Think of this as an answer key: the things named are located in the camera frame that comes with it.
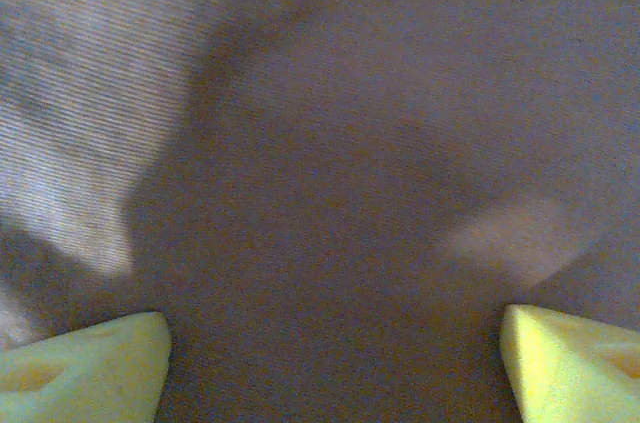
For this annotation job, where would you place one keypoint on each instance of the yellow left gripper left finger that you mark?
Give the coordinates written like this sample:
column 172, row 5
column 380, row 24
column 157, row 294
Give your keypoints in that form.
column 85, row 373

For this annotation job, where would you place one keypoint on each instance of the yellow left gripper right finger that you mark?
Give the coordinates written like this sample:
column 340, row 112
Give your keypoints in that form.
column 560, row 368

